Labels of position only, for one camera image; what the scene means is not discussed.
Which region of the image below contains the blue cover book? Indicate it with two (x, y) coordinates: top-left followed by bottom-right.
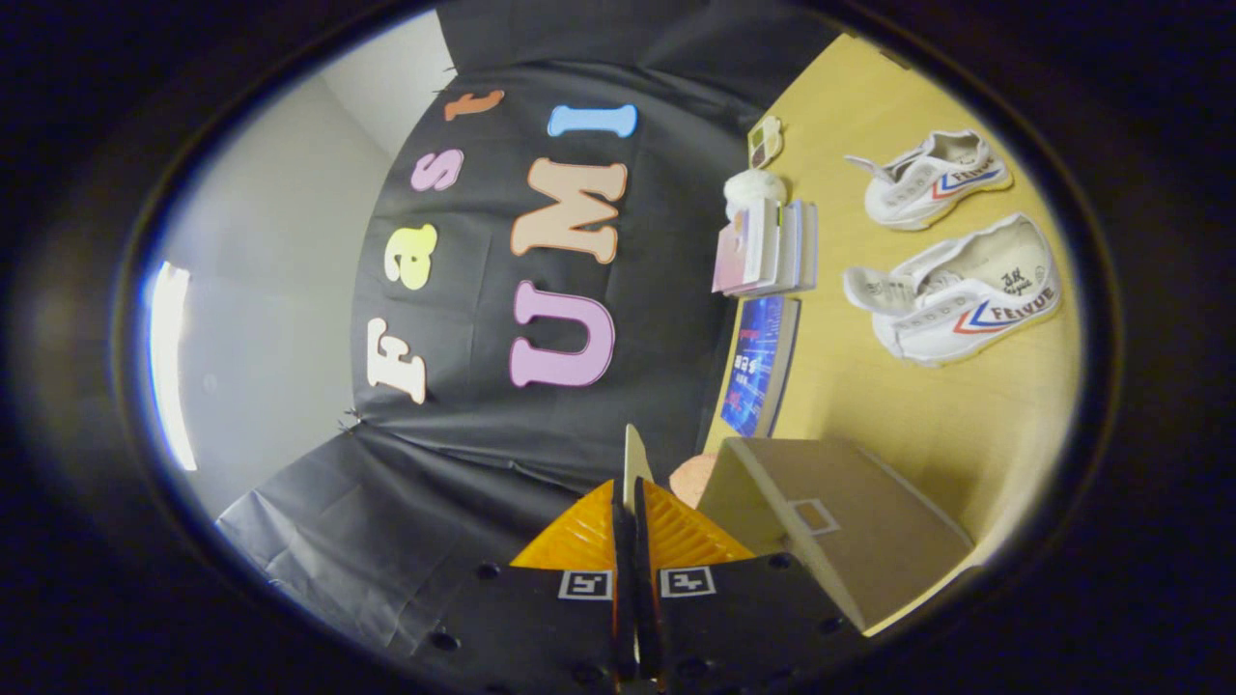
(719, 295), (801, 438)

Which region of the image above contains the white canvas shoe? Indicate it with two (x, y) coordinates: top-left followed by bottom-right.
(843, 212), (1061, 368)
(845, 130), (1013, 231)

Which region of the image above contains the orange textured oval sponge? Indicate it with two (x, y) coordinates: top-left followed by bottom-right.
(669, 454), (720, 510)

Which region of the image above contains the white fluffy ball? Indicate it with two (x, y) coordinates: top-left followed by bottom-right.
(724, 169), (788, 219)

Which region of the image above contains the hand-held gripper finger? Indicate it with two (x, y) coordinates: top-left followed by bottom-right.
(634, 478), (865, 695)
(410, 480), (638, 695)

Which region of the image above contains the white compartment tray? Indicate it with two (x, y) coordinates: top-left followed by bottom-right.
(748, 116), (784, 170)

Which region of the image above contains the grey blue book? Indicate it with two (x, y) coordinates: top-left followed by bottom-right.
(800, 201), (820, 289)

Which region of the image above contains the pink cover book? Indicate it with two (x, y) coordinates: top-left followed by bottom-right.
(712, 198), (779, 295)

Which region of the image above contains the beige storage box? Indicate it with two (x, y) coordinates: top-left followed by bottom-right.
(623, 423), (974, 633)

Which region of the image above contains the white book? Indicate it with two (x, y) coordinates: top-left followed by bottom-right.
(774, 200), (793, 292)
(786, 201), (806, 291)

